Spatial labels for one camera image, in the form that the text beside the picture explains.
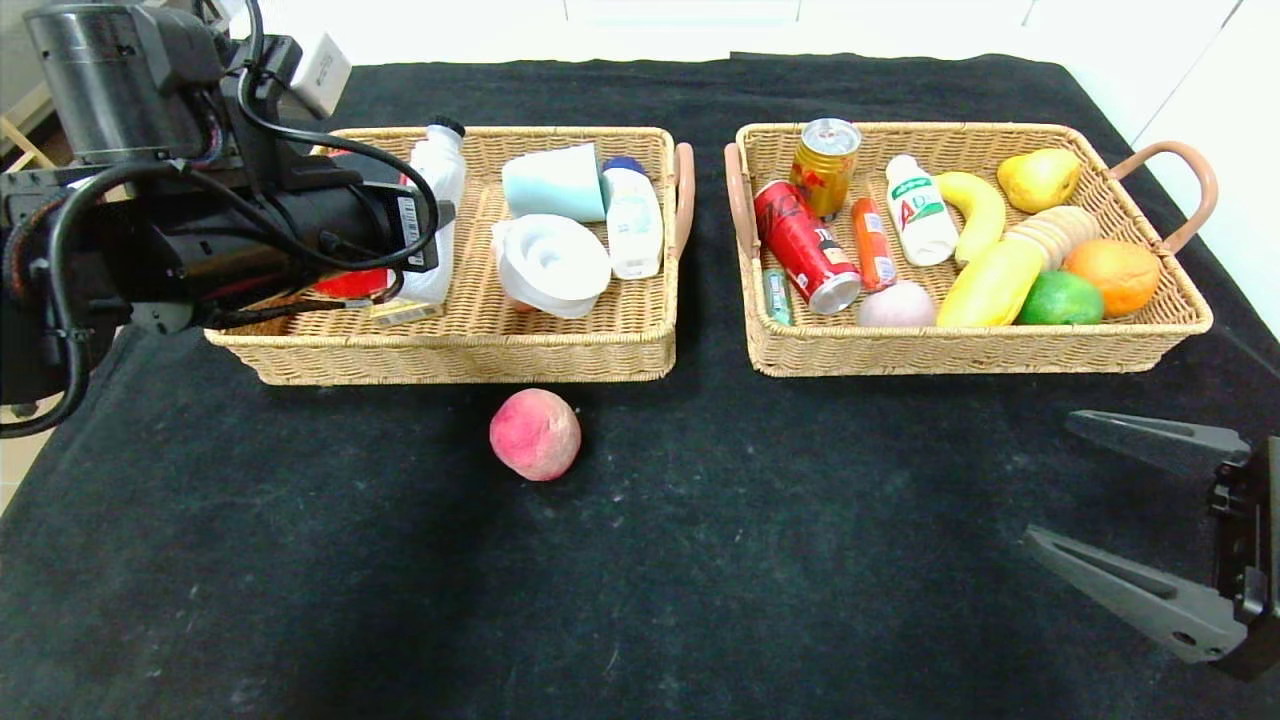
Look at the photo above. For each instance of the light blue cup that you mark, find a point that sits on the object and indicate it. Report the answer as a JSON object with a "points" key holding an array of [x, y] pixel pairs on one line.
{"points": [[555, 185]]}

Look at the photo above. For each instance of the orange red sausage stick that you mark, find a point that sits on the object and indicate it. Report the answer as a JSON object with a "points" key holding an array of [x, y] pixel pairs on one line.
{"points": [[873, 245]]}

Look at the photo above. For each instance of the white milk bottle green label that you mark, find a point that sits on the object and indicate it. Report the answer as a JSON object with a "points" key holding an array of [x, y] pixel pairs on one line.
{"points": [[925, 225]]}

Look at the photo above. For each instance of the pink small bottle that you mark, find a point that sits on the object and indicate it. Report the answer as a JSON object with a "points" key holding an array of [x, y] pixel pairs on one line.
{"points": [[516, 302]]}

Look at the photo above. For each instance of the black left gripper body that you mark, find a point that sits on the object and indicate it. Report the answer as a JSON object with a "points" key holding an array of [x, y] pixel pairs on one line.
{"points": [[412, 226]]}

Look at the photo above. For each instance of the green lime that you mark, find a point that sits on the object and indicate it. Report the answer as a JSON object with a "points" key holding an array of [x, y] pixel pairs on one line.
{"points": [[1060, 300]]}

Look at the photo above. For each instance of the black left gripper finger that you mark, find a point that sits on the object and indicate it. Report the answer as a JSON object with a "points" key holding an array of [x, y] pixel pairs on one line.
{"points": [[447, 213]]}

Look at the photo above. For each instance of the red cola can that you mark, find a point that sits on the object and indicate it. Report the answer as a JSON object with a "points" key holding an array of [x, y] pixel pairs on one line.
{"points": [[800, 245]]}

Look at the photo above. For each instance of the white brush cap bottle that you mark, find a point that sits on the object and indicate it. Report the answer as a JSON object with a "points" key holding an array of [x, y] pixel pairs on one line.
{"points": [[440, 165]]}

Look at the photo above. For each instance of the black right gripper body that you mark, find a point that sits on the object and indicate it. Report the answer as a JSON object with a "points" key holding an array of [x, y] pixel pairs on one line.
{"points": [[1243, 545]]}

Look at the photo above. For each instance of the red pink peach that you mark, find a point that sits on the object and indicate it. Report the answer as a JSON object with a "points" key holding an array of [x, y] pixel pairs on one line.
{"points": [[535, 435]]}

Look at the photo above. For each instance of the white low cabinet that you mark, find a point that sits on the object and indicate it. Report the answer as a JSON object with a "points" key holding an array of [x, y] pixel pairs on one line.
{"points": [[600, 30]]}

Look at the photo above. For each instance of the yellow banana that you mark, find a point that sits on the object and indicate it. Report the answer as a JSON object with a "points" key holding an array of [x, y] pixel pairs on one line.
{"points": [[985, 215]]}

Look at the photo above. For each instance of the white bottle blue cap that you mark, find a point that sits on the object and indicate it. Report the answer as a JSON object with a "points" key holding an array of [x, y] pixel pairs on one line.
{"points": [[635, 240]]}

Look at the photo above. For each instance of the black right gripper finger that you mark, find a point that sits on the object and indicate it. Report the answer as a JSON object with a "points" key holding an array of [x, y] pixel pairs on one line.
{"points": [[1135, 595], [1155, 440]]}

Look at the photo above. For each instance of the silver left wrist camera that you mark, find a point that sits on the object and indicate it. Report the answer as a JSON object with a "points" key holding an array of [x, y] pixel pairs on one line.
{"points": [[322, 72]]}

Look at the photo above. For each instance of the small yellow box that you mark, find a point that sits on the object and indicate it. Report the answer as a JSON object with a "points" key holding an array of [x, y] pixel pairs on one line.
{"points": [[410, 313]]}

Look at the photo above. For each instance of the yellow pear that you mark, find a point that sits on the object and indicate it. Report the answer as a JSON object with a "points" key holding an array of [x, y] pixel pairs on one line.
{"points": [[1040, 180]]}

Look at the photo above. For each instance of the yellow mango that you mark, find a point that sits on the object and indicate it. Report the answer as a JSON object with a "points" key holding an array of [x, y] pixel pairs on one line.
{"points": [[990, 285]]}

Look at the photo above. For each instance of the black tablecloth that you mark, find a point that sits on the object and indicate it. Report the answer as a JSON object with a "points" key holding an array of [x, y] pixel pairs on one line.
{"points": [[760, 500]]}

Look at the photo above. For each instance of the pale purple round bun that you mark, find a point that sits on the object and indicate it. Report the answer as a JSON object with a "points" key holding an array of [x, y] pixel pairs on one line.
{"points": [[897, 308]]}

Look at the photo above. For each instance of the orange fruit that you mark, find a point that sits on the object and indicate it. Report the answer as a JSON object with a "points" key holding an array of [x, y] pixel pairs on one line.
{"points": [[1115, 275]]}

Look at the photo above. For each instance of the green small tube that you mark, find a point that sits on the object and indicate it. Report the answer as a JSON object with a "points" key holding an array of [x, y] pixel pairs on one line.
{"points": [[778, 300]]}

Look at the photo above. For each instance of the red cooking pot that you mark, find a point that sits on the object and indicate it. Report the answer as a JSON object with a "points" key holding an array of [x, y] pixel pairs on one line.
{"points": [[350, 283]]}

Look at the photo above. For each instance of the white round bowl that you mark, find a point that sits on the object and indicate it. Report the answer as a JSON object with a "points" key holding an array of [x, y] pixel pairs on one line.
{"points": [[550, 265]]}

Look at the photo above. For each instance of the gold drink can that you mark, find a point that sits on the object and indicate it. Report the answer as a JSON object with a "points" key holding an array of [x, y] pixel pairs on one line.
{"points": [[822, 185]]}

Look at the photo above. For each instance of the striped tan bread roll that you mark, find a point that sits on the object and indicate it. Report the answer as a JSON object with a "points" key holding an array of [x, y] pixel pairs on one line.
{"points": [[1060, 230]]}

